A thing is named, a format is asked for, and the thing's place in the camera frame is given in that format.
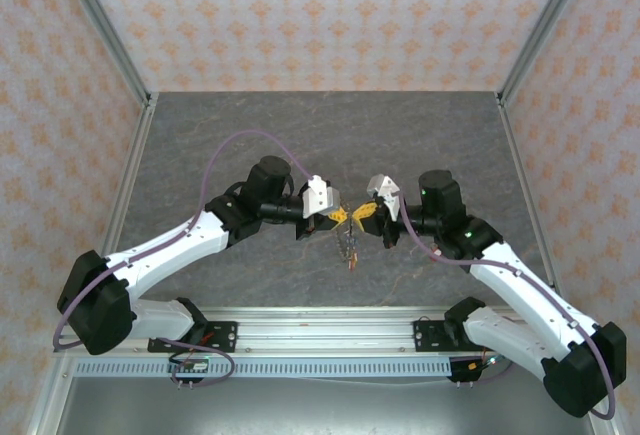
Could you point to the key with blue tag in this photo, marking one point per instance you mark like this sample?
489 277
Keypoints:
351 243

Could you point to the metal keyring disc with rings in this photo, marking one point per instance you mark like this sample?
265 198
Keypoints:
344 247

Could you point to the brass key with red tag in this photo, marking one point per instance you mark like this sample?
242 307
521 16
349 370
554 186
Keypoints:
353 261
436 253

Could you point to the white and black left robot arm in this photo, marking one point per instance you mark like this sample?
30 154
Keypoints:
165 250

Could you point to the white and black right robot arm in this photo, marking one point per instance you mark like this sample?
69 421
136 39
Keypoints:
525 295

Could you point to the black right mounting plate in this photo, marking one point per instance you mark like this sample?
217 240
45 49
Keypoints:
425 337

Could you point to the black mounting plate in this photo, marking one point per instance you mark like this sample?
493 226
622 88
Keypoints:
222 335
425 337

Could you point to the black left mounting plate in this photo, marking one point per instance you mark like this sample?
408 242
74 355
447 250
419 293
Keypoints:
222 335

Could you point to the small circuit board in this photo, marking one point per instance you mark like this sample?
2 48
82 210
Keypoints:
190 366
487 362

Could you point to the grey metal panel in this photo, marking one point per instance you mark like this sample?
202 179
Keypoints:
325 407

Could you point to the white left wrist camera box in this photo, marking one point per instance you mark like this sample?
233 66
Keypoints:
320 197

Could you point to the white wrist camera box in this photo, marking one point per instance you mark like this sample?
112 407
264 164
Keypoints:
385 187
320 197

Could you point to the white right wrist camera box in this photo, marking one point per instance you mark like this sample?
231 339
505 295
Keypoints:
385 187

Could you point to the aluminium table edge rail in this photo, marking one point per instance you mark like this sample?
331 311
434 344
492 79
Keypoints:
131 175
523 175

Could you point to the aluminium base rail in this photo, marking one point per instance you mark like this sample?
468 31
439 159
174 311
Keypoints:
325 335

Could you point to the aluminium frame post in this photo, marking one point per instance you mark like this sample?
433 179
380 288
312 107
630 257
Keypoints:
545 25
102 25

